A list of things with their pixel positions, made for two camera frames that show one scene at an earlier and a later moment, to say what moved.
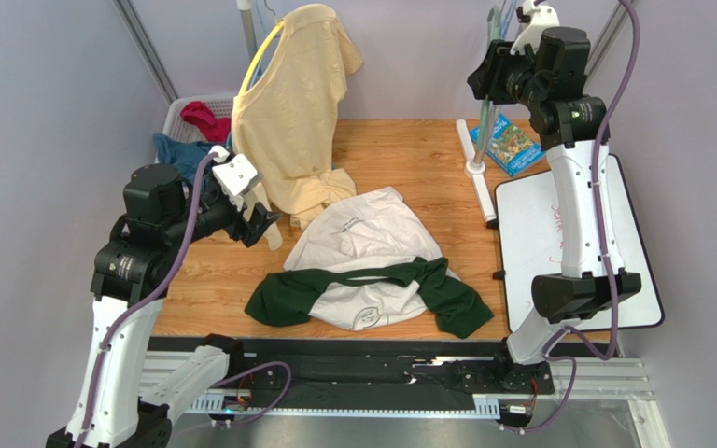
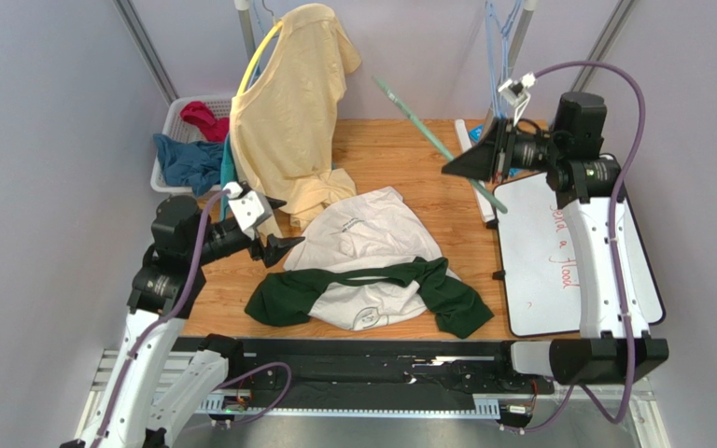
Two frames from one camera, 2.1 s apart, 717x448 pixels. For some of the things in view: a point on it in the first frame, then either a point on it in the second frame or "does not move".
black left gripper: [260, 221] to [275, 247]
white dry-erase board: [529, 239] does not move
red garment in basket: [217, 130] does not move
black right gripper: [487, 71] to [498, 152]
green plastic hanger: [488, 103] to [434, 138]
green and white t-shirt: [365, 262] does not move
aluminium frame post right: [602, 51] does not move
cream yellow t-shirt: [286, 124] does not move
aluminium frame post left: [143, 43] does not move
